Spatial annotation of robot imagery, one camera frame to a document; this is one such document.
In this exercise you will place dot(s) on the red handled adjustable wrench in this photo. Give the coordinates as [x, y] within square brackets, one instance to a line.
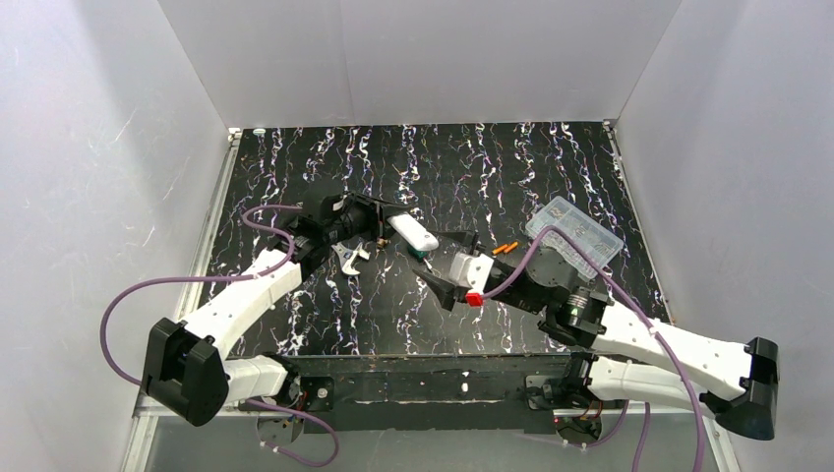
[349, 257]

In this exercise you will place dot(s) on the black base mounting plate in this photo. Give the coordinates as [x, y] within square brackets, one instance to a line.
[439, 392]

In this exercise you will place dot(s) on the aluminium frame rail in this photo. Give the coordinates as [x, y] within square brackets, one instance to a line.
[145, 417]

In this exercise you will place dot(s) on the white remote control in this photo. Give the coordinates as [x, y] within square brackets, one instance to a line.
[413, 232]

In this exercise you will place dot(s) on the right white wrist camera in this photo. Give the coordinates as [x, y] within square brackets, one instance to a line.
[471, 273]

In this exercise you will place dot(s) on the green handled screwdriver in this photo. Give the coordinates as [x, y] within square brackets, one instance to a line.
[421, 257]

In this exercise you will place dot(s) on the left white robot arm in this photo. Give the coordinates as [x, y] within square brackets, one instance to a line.
[187, 366]

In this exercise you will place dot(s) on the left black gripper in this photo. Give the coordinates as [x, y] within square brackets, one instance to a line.
[376, 220]

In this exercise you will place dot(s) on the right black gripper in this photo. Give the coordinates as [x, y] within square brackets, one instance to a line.
[460, 286]

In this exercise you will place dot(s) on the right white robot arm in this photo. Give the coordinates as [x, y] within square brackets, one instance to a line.
[621, 354]

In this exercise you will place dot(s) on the clear plastic screw box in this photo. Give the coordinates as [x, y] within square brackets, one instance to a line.
[597, 242]

